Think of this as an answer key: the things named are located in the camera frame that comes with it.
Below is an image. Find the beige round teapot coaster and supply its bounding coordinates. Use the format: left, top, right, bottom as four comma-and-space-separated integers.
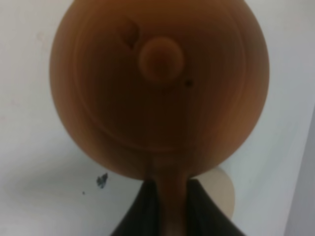
194, 167, 235, 220

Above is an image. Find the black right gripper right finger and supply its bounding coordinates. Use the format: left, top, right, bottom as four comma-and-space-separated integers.
186, 179, 244, 236

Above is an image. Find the brown clay teapot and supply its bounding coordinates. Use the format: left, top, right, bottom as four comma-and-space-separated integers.
50, 0, 269, 236

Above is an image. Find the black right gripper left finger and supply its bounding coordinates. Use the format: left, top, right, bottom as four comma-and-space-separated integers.
111, 180, 165, 236

